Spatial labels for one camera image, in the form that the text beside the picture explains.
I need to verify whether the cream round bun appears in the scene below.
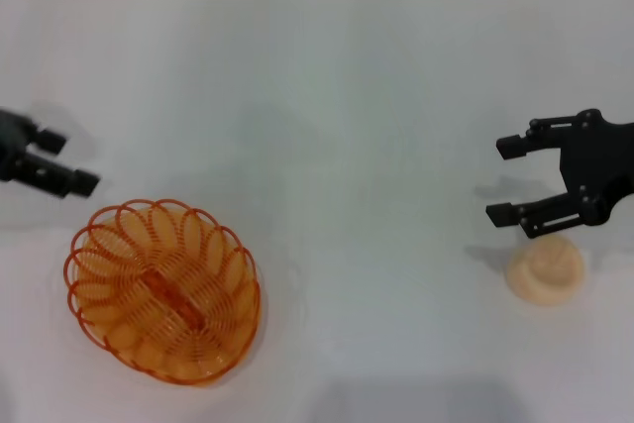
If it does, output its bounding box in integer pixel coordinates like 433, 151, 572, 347
504, 237, 585, 308

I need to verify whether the orange wire basket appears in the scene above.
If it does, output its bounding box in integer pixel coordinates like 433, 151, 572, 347
62, 198, 263, 387

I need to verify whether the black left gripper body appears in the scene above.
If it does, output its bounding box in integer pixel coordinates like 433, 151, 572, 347
0, 106, 39, 182

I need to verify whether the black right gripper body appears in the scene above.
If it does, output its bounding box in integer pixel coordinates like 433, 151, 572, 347
559, 108, 634, 225

